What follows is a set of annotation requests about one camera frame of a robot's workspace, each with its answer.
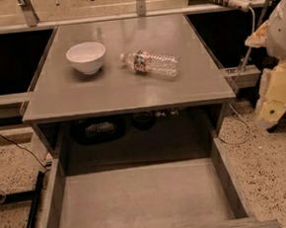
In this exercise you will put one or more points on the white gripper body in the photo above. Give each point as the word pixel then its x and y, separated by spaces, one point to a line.
pixel 282 32

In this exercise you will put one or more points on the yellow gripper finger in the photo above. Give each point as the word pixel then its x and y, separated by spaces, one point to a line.
pixel 258 37
pixel 271 104

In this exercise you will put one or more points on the clear plastic water bottle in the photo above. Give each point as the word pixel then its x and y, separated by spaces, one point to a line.
pixel 147 62

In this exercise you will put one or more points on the grey cabinet with flat top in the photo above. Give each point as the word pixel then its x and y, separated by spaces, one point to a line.
pixel 63 94

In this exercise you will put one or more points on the open grey top drawer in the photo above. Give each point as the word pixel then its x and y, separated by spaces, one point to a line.
pixel 183 185

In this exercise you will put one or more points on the dark round container inside cabinet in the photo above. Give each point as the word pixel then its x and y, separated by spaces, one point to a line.
pixel 143 121

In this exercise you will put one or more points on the white ceramic bowl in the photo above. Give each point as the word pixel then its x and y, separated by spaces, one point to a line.
pixel 87 57

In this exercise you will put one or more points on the black tray inside cabinet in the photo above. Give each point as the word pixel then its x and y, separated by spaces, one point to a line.
pixel 98 130

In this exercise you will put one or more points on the black bar on floor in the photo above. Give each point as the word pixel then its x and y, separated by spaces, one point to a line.
pixel 35 200

